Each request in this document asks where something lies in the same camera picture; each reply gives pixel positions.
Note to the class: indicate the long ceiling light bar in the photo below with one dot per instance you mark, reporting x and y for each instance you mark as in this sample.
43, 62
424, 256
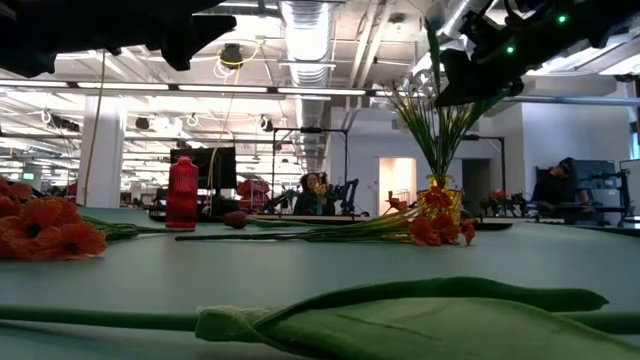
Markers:
225, 88

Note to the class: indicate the person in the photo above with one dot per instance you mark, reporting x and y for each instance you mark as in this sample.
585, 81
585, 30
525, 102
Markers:
310, 200
552, 190

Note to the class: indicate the black ceiling-hung device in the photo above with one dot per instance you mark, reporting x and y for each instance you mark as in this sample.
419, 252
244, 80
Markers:
231, 55

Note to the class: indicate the green table mat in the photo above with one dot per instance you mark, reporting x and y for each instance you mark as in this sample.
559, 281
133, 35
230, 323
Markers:
320, 265

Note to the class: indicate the red artificial tulip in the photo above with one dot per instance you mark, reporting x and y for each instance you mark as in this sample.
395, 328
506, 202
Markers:
400, 330

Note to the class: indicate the black monitor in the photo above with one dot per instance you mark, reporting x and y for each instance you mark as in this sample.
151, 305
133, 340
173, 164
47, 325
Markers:
215, 167

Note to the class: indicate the orange artificial flower bunch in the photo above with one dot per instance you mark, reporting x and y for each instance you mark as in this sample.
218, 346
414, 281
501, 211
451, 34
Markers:
50, 235
430, 230

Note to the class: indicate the black rig frame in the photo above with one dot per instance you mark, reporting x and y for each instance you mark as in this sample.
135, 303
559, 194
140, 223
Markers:
310, 130

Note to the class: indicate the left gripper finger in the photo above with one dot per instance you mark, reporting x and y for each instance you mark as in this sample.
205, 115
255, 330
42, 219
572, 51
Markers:
165, 9
195, 40

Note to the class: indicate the yellow glass vase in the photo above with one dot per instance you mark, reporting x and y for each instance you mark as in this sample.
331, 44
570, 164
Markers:
454, 202

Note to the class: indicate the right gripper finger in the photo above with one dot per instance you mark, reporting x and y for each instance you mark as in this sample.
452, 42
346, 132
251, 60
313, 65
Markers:
475, 77

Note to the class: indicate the white square pillar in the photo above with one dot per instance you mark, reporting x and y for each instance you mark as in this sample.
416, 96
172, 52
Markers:
102, 150

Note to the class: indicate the silver ventilation duct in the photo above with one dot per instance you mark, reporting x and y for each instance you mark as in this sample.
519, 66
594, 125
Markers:
305, 40

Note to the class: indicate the red glass vase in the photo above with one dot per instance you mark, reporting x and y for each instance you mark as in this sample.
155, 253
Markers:
182, 195

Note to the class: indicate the white artificial flower bunch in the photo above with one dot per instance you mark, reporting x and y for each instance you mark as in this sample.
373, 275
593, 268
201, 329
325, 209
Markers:
425, 135

